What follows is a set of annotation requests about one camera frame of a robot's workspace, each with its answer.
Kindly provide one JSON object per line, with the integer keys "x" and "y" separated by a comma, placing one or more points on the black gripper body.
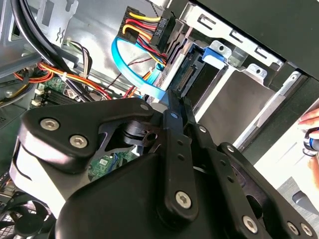
{"x": 112, "y": 204}

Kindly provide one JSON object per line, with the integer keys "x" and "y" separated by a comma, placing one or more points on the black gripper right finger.
{"x": 224, "y": 174}

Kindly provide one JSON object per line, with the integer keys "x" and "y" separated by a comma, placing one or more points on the person's bare hand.
{"x": 311, "y": 119}

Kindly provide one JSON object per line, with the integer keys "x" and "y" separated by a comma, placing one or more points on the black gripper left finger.
{"x": 74, "y": 119}

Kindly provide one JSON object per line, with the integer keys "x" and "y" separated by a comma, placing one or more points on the hard disk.
{"x": 236, "y": 99}

